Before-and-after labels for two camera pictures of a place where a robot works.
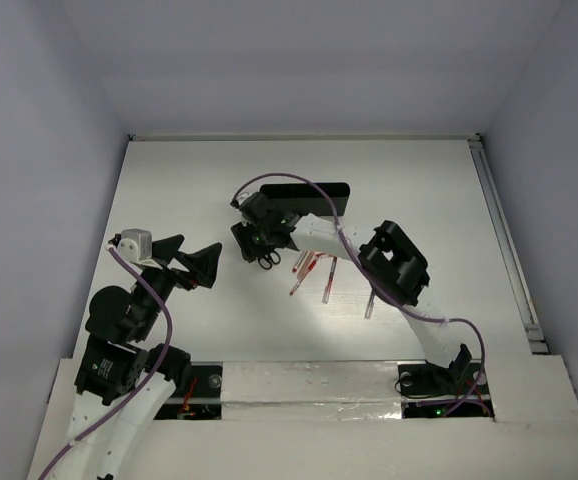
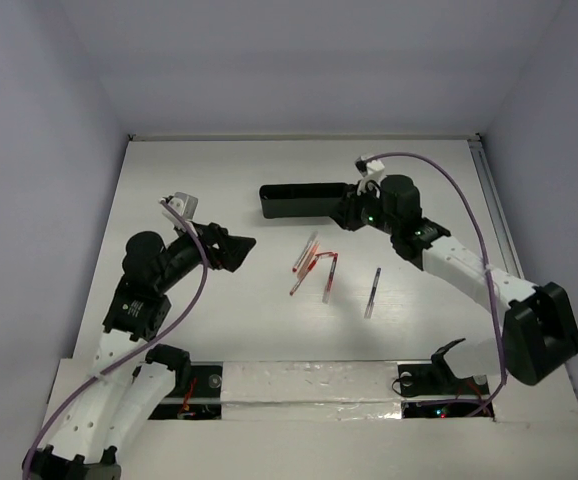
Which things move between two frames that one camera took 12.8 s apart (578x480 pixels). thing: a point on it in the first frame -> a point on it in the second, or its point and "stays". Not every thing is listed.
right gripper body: (259, 237) -> (378, 218)
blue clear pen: (369, 305) stays
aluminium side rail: (534, 333) stays
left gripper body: (173, 270) -> (214, 245)
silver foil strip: (286, 391) stays
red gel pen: (308, 269) stays
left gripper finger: (167, 248) -> (221, 237)
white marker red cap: (295, 267) stays
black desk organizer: (306, 200) stays
